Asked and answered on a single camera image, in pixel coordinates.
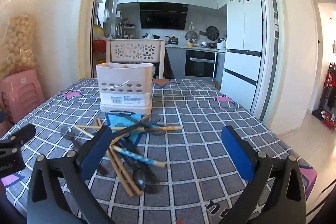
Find pink plastic stools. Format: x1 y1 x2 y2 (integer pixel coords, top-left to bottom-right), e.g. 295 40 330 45
1 69 45 127

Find black handled small spoon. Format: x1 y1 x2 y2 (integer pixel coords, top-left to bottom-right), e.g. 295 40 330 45
110 113 162 146

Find pink star mat left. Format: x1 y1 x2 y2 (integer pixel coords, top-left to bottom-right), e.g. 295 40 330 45
61 90 82 100

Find black range hood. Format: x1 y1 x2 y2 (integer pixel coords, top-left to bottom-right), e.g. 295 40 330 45
139 2 189 30

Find brown star mat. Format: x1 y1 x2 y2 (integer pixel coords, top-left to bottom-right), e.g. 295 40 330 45
153 79 171 88

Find pink star mat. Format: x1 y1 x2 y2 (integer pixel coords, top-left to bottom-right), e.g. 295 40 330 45
61 90 82 100
214 95 235 103

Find black built-in oven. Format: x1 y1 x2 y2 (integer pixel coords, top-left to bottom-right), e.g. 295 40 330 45
185 50 216 78

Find pink star mat right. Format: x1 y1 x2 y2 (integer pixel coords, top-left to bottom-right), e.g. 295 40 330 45
214 95 235 103

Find white plastic utensil holder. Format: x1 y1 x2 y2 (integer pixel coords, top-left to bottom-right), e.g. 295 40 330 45
96 63 154 115

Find blue star mat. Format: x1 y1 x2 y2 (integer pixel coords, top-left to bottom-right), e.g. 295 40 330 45
105 111 145 146

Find white refrigerator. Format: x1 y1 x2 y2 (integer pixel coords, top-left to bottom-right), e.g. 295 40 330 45
221 0 263 111

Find black handled large spoon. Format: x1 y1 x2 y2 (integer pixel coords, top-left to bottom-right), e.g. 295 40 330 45
61 127 150 193

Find grey checkered tablecloth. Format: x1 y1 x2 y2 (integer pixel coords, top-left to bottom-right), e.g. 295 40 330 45
1 77 318 224

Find wooden chopstick pair member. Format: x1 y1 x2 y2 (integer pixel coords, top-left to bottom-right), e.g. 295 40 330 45
106 148 143 197

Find white perforated basket cart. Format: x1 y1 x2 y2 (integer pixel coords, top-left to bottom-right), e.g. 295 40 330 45
106 39 167 79

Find bag of puffed snacks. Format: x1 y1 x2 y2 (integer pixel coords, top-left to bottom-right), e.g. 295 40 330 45
1 15 37 79

